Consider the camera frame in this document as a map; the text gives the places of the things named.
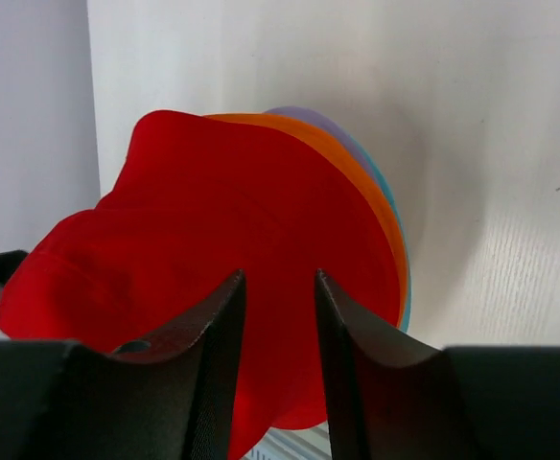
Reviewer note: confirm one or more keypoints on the orange bucket hat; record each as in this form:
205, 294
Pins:
331, 149

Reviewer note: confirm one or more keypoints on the white slotted cable duct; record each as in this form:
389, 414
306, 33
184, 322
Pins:
278, 444

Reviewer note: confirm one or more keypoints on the red hat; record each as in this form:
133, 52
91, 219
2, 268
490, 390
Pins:
196, 200

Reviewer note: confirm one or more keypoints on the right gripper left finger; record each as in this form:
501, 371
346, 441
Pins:
173, 400

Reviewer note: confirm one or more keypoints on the lavender bucket hat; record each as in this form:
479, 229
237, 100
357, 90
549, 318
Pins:
316, 119

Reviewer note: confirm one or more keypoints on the teal bucket hat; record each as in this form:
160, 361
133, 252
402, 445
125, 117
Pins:
390, 191

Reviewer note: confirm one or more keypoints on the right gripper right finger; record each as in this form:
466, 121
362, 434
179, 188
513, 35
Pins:
388, 395

